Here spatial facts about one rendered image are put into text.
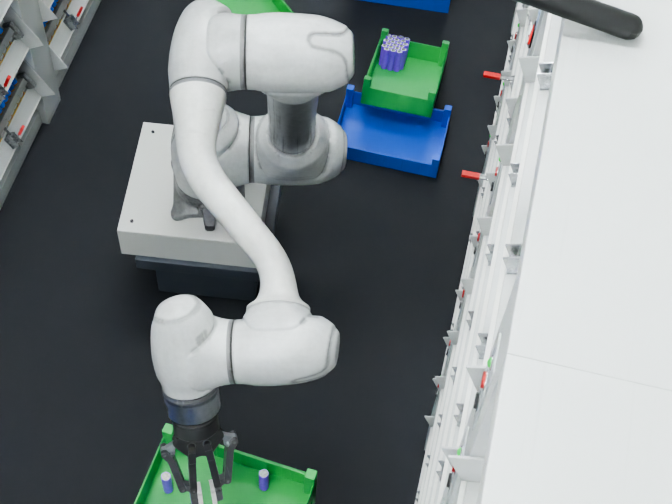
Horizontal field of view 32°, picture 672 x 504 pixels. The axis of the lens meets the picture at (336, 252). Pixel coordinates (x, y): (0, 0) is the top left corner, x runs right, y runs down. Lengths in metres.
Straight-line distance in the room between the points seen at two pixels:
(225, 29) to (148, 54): 1.47
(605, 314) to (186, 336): 0.94
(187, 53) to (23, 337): 1.17
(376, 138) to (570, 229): 2.32
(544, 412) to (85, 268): 2.27
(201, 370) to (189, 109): 0.46
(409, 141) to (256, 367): 1.61
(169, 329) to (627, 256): 0.94
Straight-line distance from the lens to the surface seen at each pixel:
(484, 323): 1.46
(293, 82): 2.05
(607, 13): 1.13
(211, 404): 1.88
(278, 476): 2.26
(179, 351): 1.79
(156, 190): 2.82
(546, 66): 1.43
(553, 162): 1.03
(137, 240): 2.78
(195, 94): 2.00
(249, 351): 1.79
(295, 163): 2.55
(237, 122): 2.61
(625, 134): 1.07
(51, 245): 3.13
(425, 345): 2.95
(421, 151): 3.28
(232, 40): 2.04
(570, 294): 0.96
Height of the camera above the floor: 2.58
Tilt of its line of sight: 57 degrees down
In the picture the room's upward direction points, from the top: 5 degrees clockwise
